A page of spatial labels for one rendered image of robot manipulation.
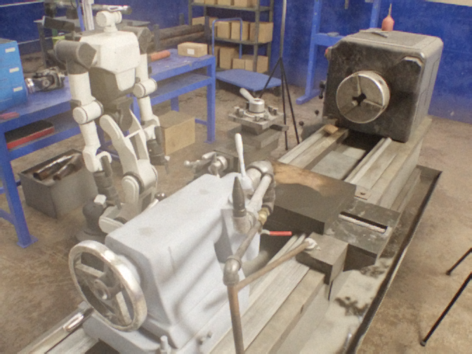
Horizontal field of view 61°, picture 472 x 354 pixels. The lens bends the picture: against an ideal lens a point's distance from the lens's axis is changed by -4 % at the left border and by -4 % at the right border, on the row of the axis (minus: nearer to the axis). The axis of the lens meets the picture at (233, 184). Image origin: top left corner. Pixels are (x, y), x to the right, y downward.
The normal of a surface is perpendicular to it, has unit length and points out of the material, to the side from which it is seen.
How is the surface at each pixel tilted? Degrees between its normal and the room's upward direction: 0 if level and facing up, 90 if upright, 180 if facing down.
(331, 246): 0
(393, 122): 90
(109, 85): 98
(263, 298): 0
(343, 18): 90
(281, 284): 0
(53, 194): 90
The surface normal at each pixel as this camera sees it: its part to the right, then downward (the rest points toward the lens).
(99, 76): -0.44, 0.59
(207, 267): 0.79, -0.02
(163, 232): 0.03, -0.87
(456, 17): -0.55, 0.40
